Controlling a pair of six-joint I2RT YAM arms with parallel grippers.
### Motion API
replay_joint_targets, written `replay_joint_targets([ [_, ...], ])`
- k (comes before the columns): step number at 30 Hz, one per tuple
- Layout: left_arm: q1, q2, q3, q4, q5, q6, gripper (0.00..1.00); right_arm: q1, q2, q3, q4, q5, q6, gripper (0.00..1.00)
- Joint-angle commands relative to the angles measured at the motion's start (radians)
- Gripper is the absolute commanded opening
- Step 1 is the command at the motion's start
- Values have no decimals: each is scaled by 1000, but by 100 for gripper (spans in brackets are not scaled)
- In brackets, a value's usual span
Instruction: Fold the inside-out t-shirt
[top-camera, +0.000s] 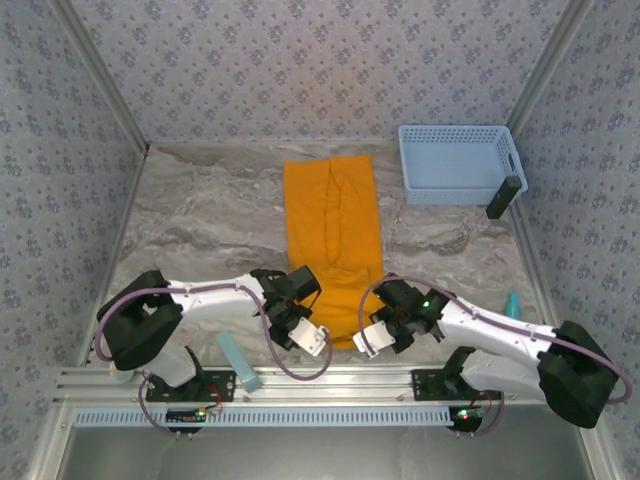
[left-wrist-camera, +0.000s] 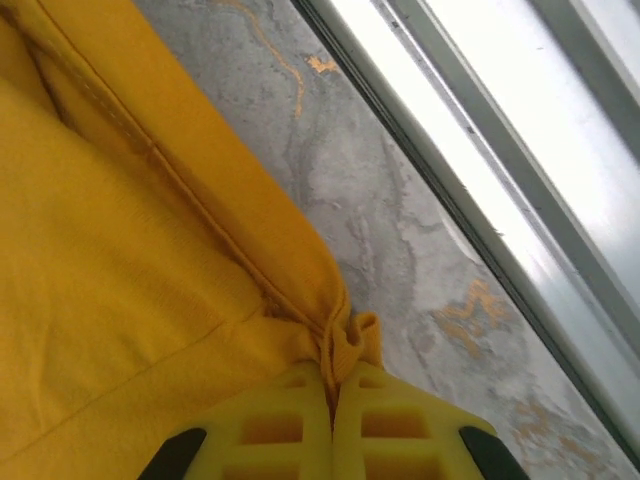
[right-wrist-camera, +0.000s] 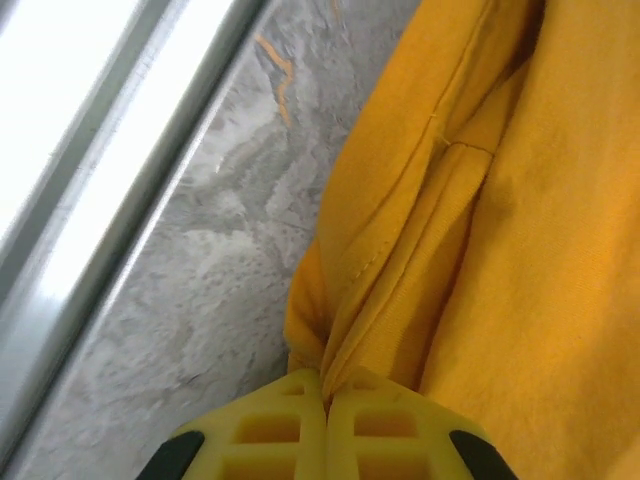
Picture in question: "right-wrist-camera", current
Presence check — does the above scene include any orange t-shirt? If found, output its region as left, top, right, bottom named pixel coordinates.
left=283, top=0, right=640, bottom=480

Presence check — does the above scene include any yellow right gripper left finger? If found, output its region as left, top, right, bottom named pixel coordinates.
left=142, top=367, right=329, bottom=480

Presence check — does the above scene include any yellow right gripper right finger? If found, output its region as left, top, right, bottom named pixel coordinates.
left=327, top=365, right=506, bottom=480

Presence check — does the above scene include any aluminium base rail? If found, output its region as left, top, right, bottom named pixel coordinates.
left=0, top=0, right=274, bottom=451

